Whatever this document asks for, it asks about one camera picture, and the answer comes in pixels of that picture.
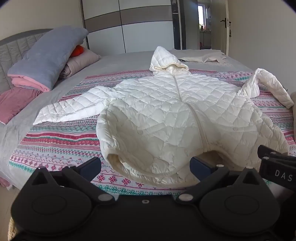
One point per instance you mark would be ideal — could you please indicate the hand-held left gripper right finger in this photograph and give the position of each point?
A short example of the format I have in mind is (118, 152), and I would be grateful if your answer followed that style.
(199, 167)

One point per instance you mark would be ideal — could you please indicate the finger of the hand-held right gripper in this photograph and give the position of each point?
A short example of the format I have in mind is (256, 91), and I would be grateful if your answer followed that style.
(270, 151)

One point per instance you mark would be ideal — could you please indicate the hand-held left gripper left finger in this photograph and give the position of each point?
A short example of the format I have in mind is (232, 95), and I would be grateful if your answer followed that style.
(92, 166)

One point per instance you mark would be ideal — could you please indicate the white quilted hooded jacket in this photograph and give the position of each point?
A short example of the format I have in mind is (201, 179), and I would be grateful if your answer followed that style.
(161, 104)

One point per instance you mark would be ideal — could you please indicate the striped patterned blanket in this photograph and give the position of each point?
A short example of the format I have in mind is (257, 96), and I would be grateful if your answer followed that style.
(57, 143)

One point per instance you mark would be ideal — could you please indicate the dark pink pillow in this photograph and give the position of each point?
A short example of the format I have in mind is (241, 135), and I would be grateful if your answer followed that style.
(16, 102)

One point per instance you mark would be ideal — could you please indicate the beige pillow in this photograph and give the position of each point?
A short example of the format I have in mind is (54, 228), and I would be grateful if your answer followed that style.
(81, 60)

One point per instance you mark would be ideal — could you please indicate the bed with grey sheet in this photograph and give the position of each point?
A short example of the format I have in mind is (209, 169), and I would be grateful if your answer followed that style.
(120, 62)

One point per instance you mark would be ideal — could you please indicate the pink folded blanket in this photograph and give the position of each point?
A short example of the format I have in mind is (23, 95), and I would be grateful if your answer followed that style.
(23, 82)

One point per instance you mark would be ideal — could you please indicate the white folded cloth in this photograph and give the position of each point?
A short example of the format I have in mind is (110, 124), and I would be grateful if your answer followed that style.
(203, 56)

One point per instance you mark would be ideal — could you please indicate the red orange cushion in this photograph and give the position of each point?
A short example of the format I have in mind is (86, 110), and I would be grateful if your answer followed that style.
(77, 51)

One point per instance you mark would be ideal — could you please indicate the white room door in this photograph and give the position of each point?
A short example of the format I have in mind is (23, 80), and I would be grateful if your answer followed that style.
(218, 34)

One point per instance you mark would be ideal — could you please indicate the grey padded headboard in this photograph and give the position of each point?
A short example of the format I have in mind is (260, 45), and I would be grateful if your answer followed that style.
(9, 53)

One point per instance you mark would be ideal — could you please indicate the white and grey wardrobe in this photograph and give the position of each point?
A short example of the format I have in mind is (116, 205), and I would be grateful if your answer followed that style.
(129, 27)

